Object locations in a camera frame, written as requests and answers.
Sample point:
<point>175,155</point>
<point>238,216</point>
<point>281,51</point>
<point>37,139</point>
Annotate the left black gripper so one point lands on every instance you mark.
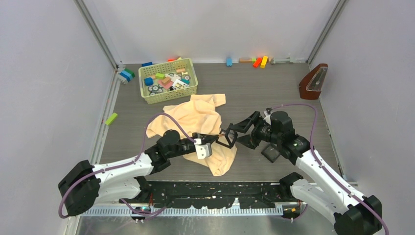
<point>205,138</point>

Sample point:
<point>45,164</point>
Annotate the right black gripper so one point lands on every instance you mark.
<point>245,125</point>

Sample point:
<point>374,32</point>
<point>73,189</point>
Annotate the black square frame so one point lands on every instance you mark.
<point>230,137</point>
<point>271,153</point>

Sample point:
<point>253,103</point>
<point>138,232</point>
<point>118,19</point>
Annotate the cream yellow garment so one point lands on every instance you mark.
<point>197,115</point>

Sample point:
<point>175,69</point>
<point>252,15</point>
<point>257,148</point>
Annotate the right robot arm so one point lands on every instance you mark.
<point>346,208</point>

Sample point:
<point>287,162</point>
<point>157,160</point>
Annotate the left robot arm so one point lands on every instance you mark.
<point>86,184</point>

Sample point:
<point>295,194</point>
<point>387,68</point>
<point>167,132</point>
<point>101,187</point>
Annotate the pink block in basket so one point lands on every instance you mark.
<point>166,85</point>

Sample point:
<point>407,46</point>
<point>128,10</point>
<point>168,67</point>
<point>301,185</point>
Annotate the orange block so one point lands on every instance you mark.
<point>257,62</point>

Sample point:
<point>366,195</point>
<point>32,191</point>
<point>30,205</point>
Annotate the green plastic basket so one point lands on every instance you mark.
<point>180,72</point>

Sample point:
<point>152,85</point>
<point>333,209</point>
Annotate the tan wooden block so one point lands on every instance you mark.
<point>245,60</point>

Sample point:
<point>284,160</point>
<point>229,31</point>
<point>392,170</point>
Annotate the light blue block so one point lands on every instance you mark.
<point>229,62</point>

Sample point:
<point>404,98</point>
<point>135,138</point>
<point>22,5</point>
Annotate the green block in basket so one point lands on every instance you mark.
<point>160,76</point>

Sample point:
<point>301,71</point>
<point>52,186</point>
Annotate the brown metronome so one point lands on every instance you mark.
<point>310,86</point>

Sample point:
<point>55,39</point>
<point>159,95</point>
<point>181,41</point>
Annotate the blue cube in basket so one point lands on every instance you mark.
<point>148,81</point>

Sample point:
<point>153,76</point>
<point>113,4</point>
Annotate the blue block behind basket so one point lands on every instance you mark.
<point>147,64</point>

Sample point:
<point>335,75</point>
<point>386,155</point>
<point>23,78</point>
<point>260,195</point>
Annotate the lime green block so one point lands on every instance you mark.
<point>111,119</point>

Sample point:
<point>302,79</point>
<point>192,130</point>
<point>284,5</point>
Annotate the blue green stacked blocks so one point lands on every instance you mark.
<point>126,76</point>

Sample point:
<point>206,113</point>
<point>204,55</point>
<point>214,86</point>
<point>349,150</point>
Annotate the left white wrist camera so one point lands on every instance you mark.
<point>203,149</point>

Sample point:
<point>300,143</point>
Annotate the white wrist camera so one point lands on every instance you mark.
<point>267,115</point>
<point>203,149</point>

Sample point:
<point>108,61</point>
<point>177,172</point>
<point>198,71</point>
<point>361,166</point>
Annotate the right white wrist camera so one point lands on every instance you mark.
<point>267,115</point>

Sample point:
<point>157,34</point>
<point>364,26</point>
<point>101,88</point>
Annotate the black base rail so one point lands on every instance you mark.
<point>214,195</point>

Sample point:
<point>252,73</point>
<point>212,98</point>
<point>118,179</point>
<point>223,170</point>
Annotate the yellow block at wall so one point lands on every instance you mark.
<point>264,62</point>

